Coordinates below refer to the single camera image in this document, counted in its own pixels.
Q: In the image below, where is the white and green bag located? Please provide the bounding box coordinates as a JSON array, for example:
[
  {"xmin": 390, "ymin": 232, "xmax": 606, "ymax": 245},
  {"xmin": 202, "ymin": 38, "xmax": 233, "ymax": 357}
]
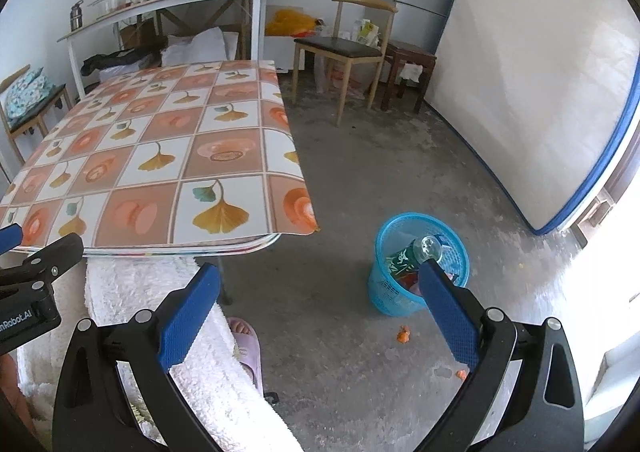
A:
[{"xmin": 352, "ymin": 18, "xmax": 381, "ymax": 46}]

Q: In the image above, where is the glass bowl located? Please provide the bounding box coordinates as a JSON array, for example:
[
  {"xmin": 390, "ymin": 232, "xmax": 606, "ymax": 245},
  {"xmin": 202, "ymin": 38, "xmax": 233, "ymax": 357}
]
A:
[{"xmin": 90, "ymin": 0, "xmax": 135, "ymax": 14}]

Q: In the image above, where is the person's left forearm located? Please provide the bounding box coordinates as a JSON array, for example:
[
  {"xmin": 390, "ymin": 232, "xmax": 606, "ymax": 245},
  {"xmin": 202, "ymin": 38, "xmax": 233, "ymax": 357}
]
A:
[{"xmin": 0, "ymin": 354, "xmax": 38, "ymax": 438}]

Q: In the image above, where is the purple slipper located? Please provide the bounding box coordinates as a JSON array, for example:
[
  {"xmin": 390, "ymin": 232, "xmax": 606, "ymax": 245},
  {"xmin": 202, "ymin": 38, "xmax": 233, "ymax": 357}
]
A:
[{"xmin": 227, "ymin": 322, "xmax": 264, "ymax": 395}]

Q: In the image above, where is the white mattress with blue edge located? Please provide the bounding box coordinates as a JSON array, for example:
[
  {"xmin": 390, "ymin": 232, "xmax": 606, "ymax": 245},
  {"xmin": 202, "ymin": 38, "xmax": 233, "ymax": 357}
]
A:
[{"xmin": 425, "ymin": 0, "xmax": 640, "ymax": 235}]

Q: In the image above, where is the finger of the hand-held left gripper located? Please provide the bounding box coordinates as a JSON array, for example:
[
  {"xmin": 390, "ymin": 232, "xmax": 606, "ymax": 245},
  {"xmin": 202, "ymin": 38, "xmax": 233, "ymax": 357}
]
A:
[
  {"xmin": 0, "ymin": 232, "xmax": 85, "ymax": 290},
  {"xmin": 0, "ymin": 225, "xmax": 24, "ymax": 254}
]

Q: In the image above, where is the dark wooden stool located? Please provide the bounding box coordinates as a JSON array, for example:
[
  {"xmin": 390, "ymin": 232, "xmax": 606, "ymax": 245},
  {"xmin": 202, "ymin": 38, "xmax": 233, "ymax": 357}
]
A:
[{"xmin": 381, "ymin": 40, "xmax": 437, "ymax": 114}]

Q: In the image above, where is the patterned seat cushion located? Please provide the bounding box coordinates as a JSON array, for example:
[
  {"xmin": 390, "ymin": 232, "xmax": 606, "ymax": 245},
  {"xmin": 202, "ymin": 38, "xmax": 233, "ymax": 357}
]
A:
[{"xmin": 2, "ymin": 67, "xmax": 55, "ymax": 127}]

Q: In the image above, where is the green label plastic bottle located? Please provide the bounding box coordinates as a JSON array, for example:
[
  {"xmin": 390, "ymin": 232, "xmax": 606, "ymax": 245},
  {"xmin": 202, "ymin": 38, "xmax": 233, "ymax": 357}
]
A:
[{"xmin": 385, "ymin": 235, "xmax": 445, "ymax": 278}]

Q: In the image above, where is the black bag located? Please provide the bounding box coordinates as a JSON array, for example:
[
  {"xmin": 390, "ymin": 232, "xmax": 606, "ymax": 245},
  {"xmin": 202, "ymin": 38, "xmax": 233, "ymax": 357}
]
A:
[{"xmin": 81, "ymin": 50, "xmax": 163, "ymax": 78}]

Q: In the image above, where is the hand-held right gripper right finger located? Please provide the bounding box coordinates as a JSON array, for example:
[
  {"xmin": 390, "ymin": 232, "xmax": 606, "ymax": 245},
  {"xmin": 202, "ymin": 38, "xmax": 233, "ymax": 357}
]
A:
[{"xmin": 414, "ymin": 259, "xmax": 586, "ymax": 452}]

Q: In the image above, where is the white box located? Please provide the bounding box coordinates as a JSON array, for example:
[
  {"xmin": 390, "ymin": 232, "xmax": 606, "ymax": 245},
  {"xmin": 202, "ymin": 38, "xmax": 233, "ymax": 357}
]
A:
[{"xmin": 262, "ymin": 35, "xmax": 301, "ymax": 74}]

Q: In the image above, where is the red and white plastic bag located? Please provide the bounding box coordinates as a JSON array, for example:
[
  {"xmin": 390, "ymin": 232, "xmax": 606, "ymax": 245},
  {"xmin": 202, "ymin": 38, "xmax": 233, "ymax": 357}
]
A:
[{"xmin": 315, "ymin": 57, "xmax": 366, "ymax": 98}]

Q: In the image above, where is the cardboard box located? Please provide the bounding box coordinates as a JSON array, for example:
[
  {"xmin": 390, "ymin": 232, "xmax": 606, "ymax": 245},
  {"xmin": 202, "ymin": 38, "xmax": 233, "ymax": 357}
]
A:
[{"xmin": 120, "ymin": 22, "xmax": 156, "ymax": 50}]

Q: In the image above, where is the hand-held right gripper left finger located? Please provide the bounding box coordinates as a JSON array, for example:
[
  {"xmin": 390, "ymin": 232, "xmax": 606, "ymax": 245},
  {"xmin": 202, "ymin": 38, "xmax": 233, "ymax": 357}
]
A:
[{"xmin": 51, "ymin": 263, "xmax": 223, "ymax": 452}]

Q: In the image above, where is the blue plastic mesh basket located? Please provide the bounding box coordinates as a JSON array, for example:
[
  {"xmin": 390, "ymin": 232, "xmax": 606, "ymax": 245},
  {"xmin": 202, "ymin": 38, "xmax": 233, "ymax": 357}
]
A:
[{"xmin": 368, "ymin": 212, "xmax": 471, "ymax": 317}]

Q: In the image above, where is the yellow plastic bag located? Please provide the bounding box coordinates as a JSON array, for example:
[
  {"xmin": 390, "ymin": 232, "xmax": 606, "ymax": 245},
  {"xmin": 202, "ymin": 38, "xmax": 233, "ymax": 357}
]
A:
[{"xmin": 265, "ymin": 8, "xmax": 318, "ymax": 37}]

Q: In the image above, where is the wooden chair with dark seat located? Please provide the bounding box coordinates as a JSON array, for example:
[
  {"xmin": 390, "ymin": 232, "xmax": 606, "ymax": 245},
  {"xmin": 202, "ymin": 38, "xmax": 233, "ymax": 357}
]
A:
[{"xmin": 291, "ymin": 0, "xmax": 399, "ymax": 127}]

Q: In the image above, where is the white sack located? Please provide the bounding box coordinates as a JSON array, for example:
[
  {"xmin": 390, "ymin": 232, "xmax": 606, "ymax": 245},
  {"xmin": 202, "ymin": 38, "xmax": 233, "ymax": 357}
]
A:
[{"xmin": 161, "ymin": 27, "xmax": 240, "ymax": 67}]

